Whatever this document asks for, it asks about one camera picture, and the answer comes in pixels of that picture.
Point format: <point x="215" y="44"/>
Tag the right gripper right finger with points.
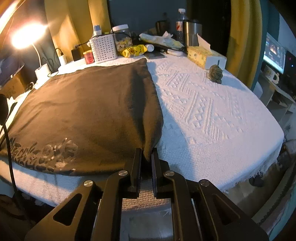
<point x="162" y="186"/>

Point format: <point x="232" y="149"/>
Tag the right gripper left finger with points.
<point x="133" y="168"/>

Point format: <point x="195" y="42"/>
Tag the brown t-shirt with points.
<point x="87" y="122"/>

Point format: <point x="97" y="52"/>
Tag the small green stone figure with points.
<point x="215" y="74"/>

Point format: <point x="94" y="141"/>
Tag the black smartphone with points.
<point x="154" y="55"/>

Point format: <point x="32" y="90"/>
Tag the yellow tissue box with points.
<point x="204" y="57"/>

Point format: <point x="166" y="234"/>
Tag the white power strip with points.
<point x="72" y="66"/>

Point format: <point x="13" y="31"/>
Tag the yellow snack bag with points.
<point x="134" y="51"/>

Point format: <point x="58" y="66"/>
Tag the red tin can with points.
<point x="88" y="56"/>

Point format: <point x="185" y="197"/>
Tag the white perforated basket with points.
<point x="103" y="48"/>

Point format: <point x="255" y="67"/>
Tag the black charger adapter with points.
<point x="76" y="54"/>

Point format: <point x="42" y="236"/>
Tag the white charger adapter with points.
<point x="63" y="60"/>

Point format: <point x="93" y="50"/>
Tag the wet wipes pack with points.
<point x="165" y="40"/>

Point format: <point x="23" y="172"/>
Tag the clear snack jar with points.
<point x="122" y="37"/>

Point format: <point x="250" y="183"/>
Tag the yellow curtain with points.
<point x="245" y="40"/>

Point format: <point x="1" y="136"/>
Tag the cardboard box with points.
<point x="16" y="84"/>

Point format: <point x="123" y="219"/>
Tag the white mug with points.
<point x="271" y="75"/>

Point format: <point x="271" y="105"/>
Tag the plastic water bottle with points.
<point x="182" y="17"/>

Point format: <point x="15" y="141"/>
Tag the stainless steel tumbler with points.
<point x="190" y="31"/>

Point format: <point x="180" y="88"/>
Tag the computer monitor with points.
<point x="274" y="54"/>

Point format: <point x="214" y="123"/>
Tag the tablet computer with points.
<point x="10" y="66"/>

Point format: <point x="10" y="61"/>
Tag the white desk lamp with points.
<point x="27" y="36"/>

